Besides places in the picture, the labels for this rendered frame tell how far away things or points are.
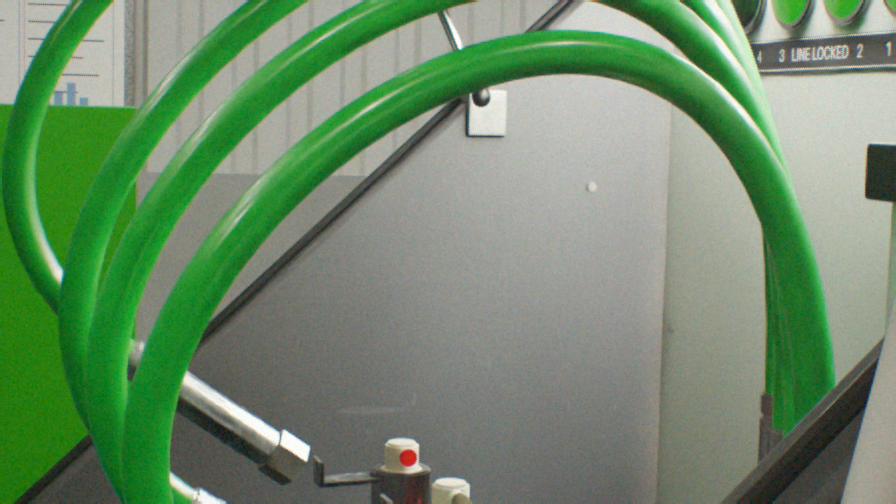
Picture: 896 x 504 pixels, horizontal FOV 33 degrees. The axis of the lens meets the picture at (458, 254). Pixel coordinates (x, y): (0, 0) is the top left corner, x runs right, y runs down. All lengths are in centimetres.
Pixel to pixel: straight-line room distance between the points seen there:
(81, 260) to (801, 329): 27
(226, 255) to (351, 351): 60
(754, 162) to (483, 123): 56
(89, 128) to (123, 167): 337
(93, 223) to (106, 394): 10
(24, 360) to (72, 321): 341
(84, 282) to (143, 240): 8
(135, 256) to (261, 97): 7
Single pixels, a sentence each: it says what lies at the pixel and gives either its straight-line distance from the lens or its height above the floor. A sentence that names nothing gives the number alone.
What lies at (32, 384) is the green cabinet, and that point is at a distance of 402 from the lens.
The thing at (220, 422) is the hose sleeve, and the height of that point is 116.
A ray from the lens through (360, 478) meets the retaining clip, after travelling 71.
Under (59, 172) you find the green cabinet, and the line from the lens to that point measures 396.
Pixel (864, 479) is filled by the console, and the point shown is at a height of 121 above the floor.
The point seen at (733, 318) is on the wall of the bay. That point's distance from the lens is 100.
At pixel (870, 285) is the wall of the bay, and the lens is 86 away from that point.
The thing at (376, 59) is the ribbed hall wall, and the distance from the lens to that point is 720.
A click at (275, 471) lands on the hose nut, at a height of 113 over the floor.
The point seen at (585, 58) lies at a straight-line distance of 47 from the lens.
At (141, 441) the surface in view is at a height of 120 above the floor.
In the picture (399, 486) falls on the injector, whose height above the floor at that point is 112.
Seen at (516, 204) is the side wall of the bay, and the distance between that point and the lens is 105.
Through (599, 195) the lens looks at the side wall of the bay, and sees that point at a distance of 107.
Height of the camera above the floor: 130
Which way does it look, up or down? 5 degrees down
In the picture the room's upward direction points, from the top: 1 degrees clockwise
